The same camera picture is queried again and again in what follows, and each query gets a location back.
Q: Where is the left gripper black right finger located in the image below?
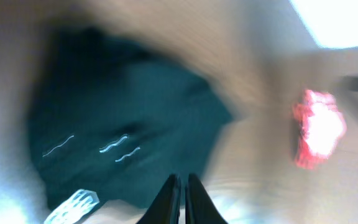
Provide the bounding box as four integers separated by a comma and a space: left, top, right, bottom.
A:
185, 174, 227, 224

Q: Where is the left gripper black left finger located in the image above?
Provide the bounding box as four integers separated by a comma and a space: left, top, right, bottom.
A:
137, 174, 181, 224

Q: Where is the black t-shirt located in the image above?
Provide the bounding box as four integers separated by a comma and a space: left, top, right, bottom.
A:
27, 28, 232, 209

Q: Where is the red garment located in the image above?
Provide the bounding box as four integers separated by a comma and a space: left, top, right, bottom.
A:
292, 90, 331, 169

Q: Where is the pink garment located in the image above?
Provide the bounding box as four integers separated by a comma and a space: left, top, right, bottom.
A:
305, 90, 346, 158

